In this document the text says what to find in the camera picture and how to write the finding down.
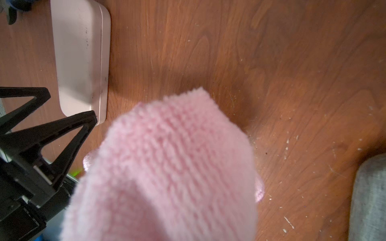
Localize pink eyeglass case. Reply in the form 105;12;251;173
50;0;111;125

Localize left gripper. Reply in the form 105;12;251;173
1;111;97;241

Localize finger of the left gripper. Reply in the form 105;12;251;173
1;87;51;135

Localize grey felt eyeglass case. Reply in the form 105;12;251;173
348;154;386;241

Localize pink microfiber cloth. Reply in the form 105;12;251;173
60;88;264;241

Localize blue handled pliers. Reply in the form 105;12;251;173
1;0;36;25

